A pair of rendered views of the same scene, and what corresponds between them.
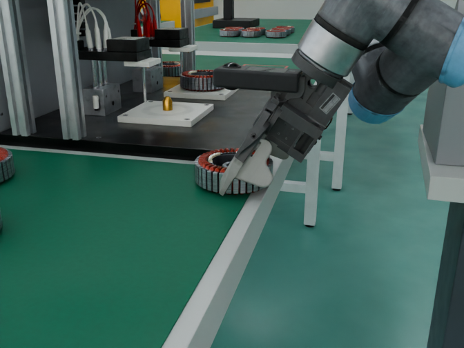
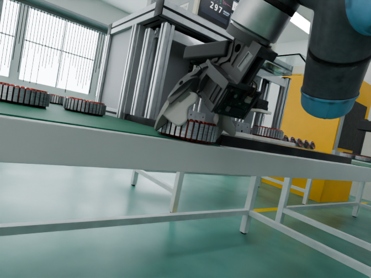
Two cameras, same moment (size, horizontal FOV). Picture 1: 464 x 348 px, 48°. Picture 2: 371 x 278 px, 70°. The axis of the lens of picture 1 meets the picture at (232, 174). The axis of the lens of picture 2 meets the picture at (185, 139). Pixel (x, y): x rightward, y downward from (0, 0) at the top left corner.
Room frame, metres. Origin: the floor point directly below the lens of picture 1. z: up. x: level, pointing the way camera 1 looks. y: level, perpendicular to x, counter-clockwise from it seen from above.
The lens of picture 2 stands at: (0.31, -0.31, 0.78)
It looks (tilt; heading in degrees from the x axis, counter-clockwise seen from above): 4 degrees down; 38
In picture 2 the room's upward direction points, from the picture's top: 11 degrees clockwise
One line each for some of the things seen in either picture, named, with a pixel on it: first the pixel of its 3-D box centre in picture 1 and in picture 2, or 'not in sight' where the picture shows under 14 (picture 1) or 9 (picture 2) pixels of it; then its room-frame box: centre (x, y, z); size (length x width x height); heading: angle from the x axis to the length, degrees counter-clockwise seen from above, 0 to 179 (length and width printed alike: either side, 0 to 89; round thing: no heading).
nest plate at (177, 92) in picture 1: (203, 90); (265, 139); (1.26, 0.07, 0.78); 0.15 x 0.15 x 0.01; 76
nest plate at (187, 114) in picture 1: (168, 112); (218, 129); (1.02, 0.13, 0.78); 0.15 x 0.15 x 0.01; 76
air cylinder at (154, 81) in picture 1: (148, 79); (237, 128); (1.29, 0.21, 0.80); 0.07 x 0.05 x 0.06; 166
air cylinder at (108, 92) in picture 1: (101, 98); (192, 118); (1.06, 0.27, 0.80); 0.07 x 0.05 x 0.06; 166
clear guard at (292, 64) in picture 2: not in sight; (288, 73); (1.32, 0.06, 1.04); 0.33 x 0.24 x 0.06; 76
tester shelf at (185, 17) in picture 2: not in sight; (202, 51); (1.22, 0.41, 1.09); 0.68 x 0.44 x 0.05; 166
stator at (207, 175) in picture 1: (233, 170); (187, 128); (0.70, 0.00, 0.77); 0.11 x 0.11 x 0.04
